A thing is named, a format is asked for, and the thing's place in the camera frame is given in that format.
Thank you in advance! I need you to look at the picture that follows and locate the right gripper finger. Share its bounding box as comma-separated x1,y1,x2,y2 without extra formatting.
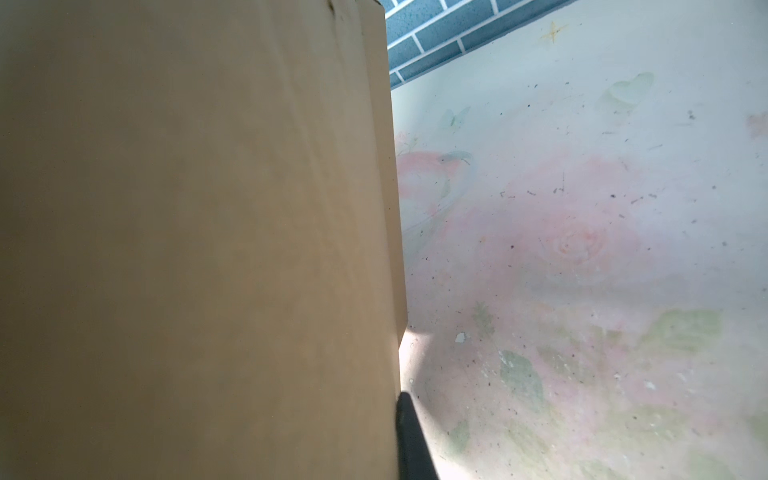
395,391,439,480

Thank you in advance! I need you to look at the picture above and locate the brown cardboard box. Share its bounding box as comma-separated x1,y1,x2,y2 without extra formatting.
1,1,405,479

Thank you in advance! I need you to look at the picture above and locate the floral table mat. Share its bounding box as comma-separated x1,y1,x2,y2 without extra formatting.
385,1,767,479

